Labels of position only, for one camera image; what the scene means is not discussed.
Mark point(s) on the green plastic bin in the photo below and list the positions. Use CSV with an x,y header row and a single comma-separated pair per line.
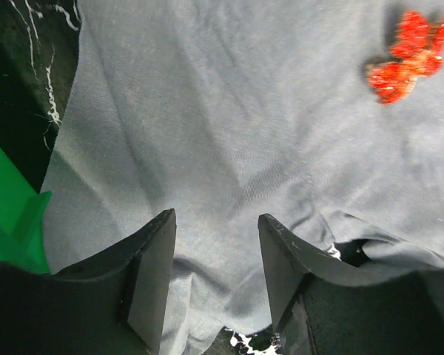
x,y
21,213

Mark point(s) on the orange flower brooch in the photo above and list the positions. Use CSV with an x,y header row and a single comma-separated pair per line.
x,y
416,53

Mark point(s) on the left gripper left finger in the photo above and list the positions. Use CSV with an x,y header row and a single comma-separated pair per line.
x,y
113,302

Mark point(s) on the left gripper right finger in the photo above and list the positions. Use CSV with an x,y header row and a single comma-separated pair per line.
x,y
322,305

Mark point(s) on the grey button shirt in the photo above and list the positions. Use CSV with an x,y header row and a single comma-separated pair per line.
x,y
226,110

